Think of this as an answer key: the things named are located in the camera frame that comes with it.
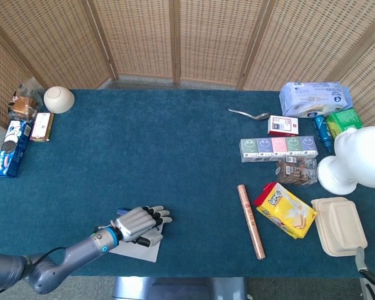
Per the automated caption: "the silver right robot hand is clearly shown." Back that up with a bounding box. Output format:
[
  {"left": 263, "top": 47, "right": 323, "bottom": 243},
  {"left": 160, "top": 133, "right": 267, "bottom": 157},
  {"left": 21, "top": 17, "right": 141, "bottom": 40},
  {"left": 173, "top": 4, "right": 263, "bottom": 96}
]
[{"left": 354, "top": 209, "right": 375, "bottom": 287}]

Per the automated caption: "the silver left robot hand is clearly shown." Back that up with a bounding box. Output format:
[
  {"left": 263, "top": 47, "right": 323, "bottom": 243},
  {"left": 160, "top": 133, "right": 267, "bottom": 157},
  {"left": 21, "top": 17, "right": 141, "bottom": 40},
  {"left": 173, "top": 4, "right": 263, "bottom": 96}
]
[{"left": 111, "top": 205, "right": 173, "bottom": 248}]

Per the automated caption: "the blue folding glasses case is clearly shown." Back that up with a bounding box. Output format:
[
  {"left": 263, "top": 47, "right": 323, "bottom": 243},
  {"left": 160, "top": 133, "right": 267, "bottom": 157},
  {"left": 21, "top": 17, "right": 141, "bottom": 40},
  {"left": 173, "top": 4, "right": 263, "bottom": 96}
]
[{"left": 108, "top": 208, "right": 163, "bottom": 264}]

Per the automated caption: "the beige takeaway food box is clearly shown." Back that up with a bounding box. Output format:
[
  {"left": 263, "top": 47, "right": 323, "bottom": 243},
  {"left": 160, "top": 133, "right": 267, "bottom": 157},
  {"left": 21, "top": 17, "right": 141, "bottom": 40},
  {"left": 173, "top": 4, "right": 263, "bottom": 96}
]
[{"left": 310, "top": 196, "right": 369, "bottom": 258}]

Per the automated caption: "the grey robot torso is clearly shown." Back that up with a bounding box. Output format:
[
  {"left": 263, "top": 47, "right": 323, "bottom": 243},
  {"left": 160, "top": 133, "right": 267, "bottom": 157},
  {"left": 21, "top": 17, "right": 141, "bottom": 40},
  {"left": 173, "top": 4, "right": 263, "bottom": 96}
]
[{"left": 111, "top": 276, "right": 249, "bottom": 300}]

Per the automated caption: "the teal table cloth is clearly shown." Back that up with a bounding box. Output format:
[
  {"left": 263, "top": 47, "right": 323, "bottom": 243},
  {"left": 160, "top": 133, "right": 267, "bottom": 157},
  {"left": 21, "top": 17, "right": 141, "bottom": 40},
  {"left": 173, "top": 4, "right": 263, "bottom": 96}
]
[{"left": 0, "top": 89, "right": 375, "bottom": 279}]

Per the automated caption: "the yellow Lipo snack bag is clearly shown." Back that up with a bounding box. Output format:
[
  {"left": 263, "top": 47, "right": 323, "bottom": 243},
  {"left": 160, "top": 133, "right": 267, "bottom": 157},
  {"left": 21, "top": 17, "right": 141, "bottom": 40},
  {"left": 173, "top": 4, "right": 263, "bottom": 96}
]
[{"left": 253, "top": 181, "right": 318, "bottom": 240}]

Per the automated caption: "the brown snack pack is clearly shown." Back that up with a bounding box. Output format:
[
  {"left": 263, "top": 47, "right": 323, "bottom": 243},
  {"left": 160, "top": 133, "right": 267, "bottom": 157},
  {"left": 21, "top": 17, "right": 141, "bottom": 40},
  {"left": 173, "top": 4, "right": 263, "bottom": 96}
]
[{"left": 275, "top": 156, "right": 318, "bottom": 186}]

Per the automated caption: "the white foam mannequin head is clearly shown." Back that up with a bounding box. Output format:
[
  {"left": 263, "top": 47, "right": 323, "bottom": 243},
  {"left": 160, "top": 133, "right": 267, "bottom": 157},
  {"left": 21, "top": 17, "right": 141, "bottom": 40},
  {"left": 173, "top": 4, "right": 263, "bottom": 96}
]
[{"left": 317, "top": 126, "right": 375, "bottom": 196}]

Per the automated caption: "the wrapped wooden rolling pin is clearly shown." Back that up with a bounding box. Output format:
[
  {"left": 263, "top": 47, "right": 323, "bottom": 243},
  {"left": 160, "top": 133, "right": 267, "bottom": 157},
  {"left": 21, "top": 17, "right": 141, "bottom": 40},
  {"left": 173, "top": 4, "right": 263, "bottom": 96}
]
[{"left": 236, "top": 184, "right": 266, "bottom": 261}]

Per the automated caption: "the small white gold box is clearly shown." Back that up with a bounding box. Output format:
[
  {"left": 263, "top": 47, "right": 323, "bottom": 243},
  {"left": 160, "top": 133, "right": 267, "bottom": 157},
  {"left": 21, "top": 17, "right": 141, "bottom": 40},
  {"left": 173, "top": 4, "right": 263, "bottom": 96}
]
[{"left": 29, "top": 112, "right": 54, "bottom": 143}]

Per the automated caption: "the blue bottle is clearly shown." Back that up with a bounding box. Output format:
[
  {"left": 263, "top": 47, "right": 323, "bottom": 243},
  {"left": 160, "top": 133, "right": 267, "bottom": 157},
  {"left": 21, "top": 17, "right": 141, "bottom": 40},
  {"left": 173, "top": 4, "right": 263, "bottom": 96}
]
[{"left": 313, "top": 114, "right": 334, "bottom": 154}]

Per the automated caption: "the pastel pocket tissue multipack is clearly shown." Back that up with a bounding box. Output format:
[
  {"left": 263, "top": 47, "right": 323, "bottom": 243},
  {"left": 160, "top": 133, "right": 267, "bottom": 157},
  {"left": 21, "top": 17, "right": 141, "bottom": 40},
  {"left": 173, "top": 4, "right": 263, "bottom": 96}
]
[{"left": 239, "top": 135, "right": 319, "bottom": 164}]

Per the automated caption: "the green snack bag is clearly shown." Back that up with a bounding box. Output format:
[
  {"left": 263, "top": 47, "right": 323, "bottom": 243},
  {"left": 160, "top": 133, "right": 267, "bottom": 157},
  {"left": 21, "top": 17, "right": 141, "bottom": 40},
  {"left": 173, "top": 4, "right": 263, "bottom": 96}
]
[{"left": 326, "top": 107, "right": 364, "bottom": 140}]

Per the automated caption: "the blue Oreo cookie box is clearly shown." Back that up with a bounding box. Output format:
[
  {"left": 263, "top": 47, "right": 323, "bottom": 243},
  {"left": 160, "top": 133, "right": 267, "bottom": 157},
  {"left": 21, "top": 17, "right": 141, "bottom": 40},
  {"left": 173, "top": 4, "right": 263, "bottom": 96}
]
[{"left": 0, "top": 120, "right": 33, "bottom": 179}]

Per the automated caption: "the cream upturned bowl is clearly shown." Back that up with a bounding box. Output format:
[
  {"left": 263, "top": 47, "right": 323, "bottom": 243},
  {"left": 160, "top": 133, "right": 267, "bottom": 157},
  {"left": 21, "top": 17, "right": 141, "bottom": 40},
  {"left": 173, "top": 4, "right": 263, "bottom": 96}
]
[{"left": 43, "top": 86, "right": 76, "bottom": 114}]

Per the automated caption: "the small red white box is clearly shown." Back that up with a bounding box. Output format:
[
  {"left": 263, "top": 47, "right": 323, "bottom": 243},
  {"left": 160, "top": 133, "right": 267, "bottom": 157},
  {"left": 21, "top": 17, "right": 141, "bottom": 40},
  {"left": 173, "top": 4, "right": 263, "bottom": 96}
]
[{"left": 267, "top": 114, "right": 299, "bottom": 137}]

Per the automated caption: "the clear bag of pastries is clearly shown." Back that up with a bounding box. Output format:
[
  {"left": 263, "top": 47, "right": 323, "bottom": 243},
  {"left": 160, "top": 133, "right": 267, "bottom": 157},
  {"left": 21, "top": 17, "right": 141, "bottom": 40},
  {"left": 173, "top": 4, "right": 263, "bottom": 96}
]
[{"left": 7, "top": 77, "right": 44, "bottom": 123}]

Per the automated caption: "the large pale blue tissue pack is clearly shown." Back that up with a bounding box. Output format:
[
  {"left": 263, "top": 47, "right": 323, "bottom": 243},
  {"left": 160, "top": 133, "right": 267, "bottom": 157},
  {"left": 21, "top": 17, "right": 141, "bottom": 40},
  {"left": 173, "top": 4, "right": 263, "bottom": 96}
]
[{"left": 279, "top": 81, "right": 353, "bottom": 119}]

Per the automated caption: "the metal spoon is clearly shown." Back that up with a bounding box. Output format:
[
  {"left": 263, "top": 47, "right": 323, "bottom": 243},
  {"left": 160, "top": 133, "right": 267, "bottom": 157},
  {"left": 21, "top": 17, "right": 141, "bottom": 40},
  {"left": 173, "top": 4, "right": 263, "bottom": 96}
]
[{"left": 227, "top": 108, "right": 271, "bottom": 121}]

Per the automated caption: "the woven bamboo folding screen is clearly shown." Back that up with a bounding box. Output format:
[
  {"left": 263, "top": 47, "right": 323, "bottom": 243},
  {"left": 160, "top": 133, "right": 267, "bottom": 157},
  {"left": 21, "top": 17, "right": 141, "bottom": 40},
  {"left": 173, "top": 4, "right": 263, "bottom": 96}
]
[{"left": 0, "top": 0, "right": 375, "bottom": 219}]

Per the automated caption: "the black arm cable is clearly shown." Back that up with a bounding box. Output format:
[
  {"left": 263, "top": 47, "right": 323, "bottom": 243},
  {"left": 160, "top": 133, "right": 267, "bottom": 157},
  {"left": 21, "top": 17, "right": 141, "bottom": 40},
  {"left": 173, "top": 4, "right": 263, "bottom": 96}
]
[{"left": 0, "top": 246, "right": 66, "bottom": 299}]

